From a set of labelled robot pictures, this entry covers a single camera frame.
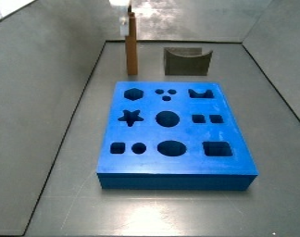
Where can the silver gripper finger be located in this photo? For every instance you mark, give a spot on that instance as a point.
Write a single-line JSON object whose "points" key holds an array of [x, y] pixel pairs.
{"points": [[123, 20]]}

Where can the brown arch block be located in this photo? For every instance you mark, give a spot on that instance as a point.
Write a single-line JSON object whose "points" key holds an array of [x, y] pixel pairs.
{"points": [[130, 46]]}

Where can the blue foam shape board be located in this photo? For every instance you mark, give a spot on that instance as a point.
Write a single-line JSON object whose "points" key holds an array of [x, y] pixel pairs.
{"points": [[172, 139]]}

